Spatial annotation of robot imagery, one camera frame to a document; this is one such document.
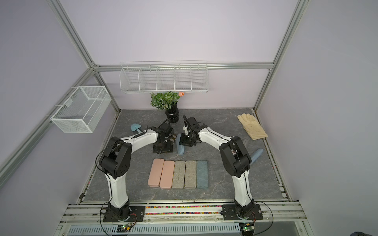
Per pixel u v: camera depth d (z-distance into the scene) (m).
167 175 0.85
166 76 0.98
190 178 0.83
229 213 0.74
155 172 0.85
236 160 0.52
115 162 0.52
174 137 0.99
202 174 0.83
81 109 0.83
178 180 0.81
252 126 1.08
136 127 1.08
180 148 0.91
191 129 0.76
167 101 0.92
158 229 1.58
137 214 0.73
